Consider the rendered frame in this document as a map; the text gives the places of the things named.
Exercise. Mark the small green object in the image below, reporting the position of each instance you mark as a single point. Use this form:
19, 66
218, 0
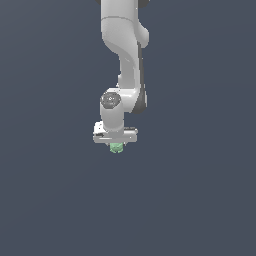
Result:
116, 148

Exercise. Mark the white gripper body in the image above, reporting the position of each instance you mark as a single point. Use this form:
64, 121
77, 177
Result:
115, 136

